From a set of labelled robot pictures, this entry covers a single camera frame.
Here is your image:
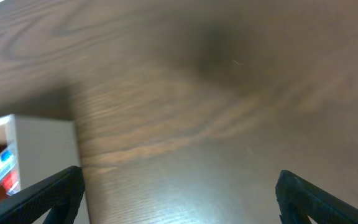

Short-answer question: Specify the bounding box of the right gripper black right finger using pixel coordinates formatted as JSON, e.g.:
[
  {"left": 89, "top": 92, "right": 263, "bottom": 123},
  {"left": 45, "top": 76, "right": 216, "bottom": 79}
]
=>
[{"left": 275, "top": 170, "right": 358, "bottom": 224}]

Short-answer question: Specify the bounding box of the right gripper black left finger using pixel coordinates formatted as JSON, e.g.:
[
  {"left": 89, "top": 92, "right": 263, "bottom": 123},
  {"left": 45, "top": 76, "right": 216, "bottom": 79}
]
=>
[{"left": 0, "top": 166, "right": 85, "bottom": 224}]

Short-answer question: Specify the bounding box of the red toy fire truck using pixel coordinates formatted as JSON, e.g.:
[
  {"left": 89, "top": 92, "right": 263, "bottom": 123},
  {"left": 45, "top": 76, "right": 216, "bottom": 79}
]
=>
[{"left": 0, "top": 147, "right": 21, "bottom": 196}]

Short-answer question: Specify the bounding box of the white cardboard box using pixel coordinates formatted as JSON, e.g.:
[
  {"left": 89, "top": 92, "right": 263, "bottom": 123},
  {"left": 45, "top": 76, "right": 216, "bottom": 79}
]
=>
[{"left": 0, "top": 114, "right": 90, "bottom": 223}]

